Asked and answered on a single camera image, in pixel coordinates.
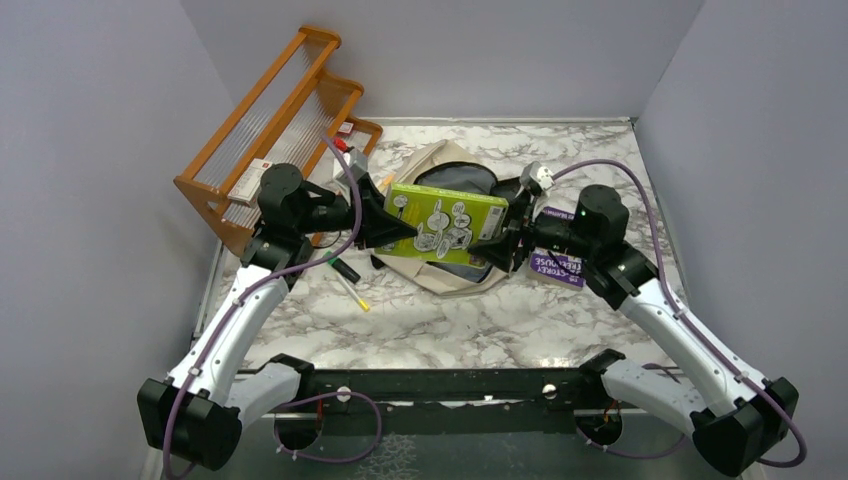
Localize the black metal base frame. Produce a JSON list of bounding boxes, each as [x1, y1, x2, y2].
[[180, 351, 684, 439]]

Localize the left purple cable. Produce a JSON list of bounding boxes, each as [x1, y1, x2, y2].
[[158, 135, 386, 480]]

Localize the green cartoon book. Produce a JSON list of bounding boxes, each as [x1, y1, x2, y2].
[[375, 183, 509, 269]]

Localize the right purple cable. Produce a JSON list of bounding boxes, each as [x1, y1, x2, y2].
[[549, 158, 810, 469]]

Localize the purple treehouse book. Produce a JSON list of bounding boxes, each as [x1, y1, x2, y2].
[[526, 248, 585, 291]]

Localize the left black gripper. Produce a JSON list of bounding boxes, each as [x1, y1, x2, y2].
[[294, 172, 418, 250]]

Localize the white yellow marker pen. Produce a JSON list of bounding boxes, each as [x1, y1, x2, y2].
[[335, 272, 370, 312]]

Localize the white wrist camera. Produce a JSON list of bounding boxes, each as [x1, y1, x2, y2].
[[332, 137, 368, 187], [519, 161, 555, 197]]

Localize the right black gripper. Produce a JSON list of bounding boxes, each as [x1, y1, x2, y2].
[[468, 188, 597, 272]]

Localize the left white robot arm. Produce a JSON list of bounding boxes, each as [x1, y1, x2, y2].
[[137, 164, 415, 471]]

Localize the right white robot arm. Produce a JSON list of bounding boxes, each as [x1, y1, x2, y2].
[[469, 185, 799, 477]]

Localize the green black highlighter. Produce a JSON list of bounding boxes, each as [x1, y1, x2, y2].
[[323, 252, 361, 285]]

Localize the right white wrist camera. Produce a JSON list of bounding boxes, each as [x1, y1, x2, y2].
[[519, 161, 555, 197]]

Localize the beige canvas backpack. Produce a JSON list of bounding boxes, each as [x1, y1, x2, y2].
[[371, 140, 520, 297]]

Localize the white red small box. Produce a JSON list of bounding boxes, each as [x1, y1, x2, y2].
[[227, 158, 274, 205]]

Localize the orange yellow highlighter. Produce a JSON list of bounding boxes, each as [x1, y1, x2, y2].
[[378, 174, 395, 190]]

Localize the purple cable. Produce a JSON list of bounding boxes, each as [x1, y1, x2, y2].
[[549, 158, 810, 469], [158, 135, 386, 480]]

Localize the orange wooden shelf rack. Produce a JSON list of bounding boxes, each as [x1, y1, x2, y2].
[[174, 25, 383, 256]]

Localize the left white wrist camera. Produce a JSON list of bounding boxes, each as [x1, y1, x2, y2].
[[332, 137, 368, 187]]

